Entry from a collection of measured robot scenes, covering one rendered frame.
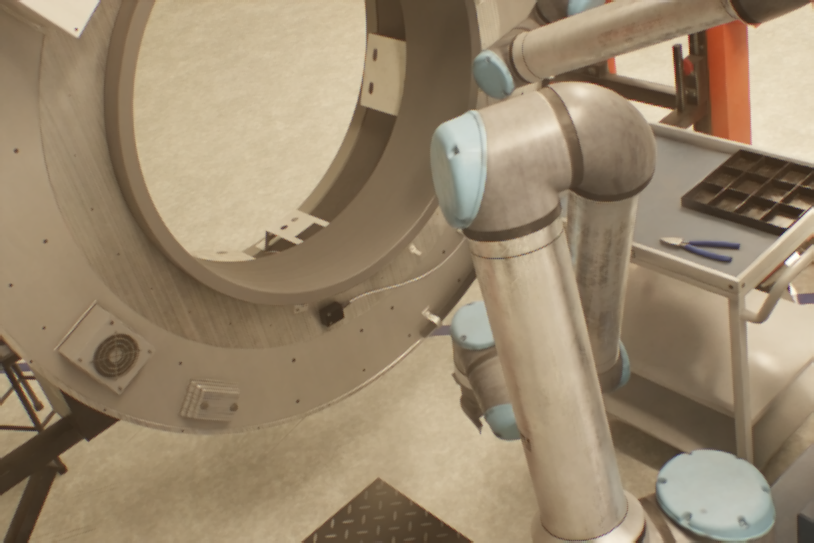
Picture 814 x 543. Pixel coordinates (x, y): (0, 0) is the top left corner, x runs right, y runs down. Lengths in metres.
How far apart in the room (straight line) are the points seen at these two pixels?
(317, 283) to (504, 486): 0.84
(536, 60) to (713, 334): 0.99
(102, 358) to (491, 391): 0.68
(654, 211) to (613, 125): 1.20
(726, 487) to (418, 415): 1.58
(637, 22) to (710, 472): 0.68
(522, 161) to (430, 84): 1.22
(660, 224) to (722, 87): 0.57
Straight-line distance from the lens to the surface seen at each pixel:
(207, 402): 2.03
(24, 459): 2.22
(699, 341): 2.53
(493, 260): 1.15
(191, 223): 4.17
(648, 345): 2.53
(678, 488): 1.44
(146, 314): 1.93
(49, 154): 1.77
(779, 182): 2.37
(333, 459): 2.87
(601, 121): 1.13
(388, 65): 2.45
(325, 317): 2.14
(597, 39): 1.71
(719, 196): 2.33
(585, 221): 1.27
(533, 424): 1.26
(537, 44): 1.80
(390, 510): 1.85
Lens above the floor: 1.93
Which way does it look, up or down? 34 degrees down
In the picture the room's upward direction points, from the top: 14 degrees counter-clockwise
